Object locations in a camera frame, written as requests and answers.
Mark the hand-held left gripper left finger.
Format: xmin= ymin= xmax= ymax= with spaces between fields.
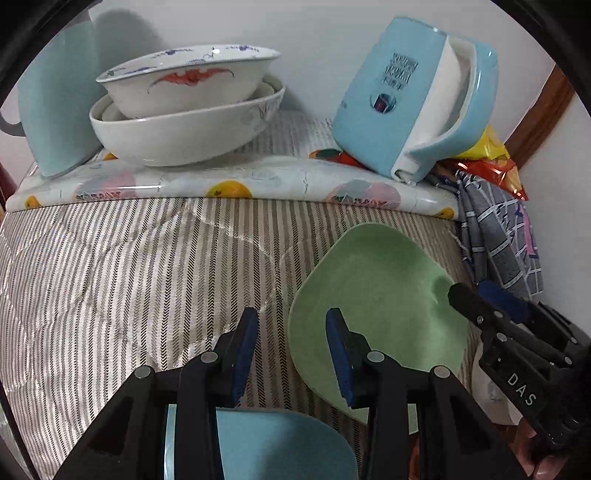
xmin=51 ymin=307 xmax=259 ymax=480

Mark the small white nested bowl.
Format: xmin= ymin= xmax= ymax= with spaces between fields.
xmin=100 ymin=76 xmax=283 ymax=121

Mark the grey plaid cloth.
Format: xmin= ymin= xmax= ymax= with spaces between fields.
xmin=431 ymin=168 xmax=546 ymax=301

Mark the white bowl with red bat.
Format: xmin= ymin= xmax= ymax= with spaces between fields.
xmin=95 ymin=44 xmax=281 ymax=120

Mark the fruit print plastic mat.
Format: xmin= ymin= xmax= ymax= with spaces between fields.
xmin=8 ymin=150 xmax=458 ymax=220

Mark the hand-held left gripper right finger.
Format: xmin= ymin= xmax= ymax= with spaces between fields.
xmin=325 ymin=308 xmax=529 ymax=480

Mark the wide white bowl grey print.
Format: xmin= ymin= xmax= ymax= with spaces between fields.
xmin=89 ymin=85 xmax=286 ymax=167

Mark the striped quilted blanket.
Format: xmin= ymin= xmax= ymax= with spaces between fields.
xmin=0 ymin=111 xmax=481 ymax=480

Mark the light blue electric kettle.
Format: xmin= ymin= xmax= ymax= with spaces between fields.
xmin=331 ymin=16 xmax=500 ymax=185

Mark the large plain white bowl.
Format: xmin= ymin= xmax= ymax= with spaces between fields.
xmin=470 ymin=355 xmax=525 ymax=425

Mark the person's right hand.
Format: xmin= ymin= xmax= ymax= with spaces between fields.
xmin=510 ymin=413 xmax=573 ymax=480

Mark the light blue thermos jug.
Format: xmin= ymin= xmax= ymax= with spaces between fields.
xmin=0 ymin=9 xmax=109 ymax=178

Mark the dark red wooden bed frame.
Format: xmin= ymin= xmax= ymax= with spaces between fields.
xmin=0 ymin=161 xmax=19 ymax=214

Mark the green plate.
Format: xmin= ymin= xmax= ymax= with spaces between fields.
xmin=287 ymin=223 xmax=471 ymax=423

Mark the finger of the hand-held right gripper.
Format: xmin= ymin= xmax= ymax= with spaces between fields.
xmin=478 ymin=281 xmax=533 ymax=325
xmin=447 ymin=283 xmax=514 ymax=343

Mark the red snack bag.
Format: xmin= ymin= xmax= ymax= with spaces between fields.
xmin=434 ymin=157 xmax=529 ymax=201

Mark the light blue plate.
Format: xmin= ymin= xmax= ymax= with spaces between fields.
xmin=164 ymin=405 xmax=360 ymax=480

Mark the yellow chip bag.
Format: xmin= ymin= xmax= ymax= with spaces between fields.
xmin=455 ymin=124 xmax=509 ymax=162

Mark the brown wooden door frame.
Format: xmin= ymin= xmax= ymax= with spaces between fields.
xmin=501 ymin=65 xmax=575 ymax=169

